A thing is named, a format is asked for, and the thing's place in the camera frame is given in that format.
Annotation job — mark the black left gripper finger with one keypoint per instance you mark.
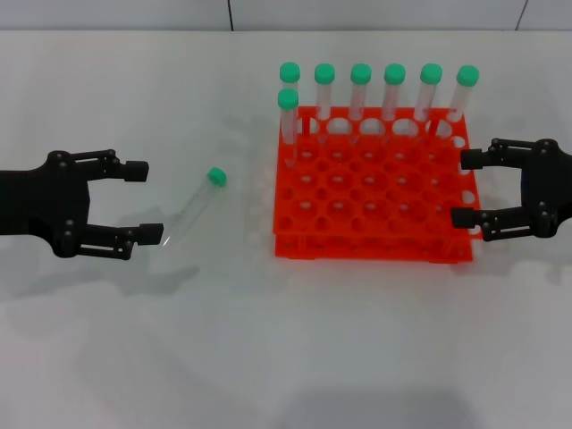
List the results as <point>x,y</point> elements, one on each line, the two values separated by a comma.
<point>149,233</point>
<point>134,170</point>

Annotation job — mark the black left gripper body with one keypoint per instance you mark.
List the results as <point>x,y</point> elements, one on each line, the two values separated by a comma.
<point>44,201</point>

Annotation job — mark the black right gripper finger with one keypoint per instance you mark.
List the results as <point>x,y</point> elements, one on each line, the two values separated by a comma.
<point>473,159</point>
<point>465,217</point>

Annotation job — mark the orange test tube rack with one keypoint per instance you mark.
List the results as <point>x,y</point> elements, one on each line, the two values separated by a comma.
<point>371,214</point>

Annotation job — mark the clear test tube green cap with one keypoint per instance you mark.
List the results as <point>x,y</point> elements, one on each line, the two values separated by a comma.
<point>431,73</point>
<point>361,73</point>
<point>468,75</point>
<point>289,71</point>
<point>216,176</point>
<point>325,73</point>
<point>395,73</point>
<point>288,99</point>

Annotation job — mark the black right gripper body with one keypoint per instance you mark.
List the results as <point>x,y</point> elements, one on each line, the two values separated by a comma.
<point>549,187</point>

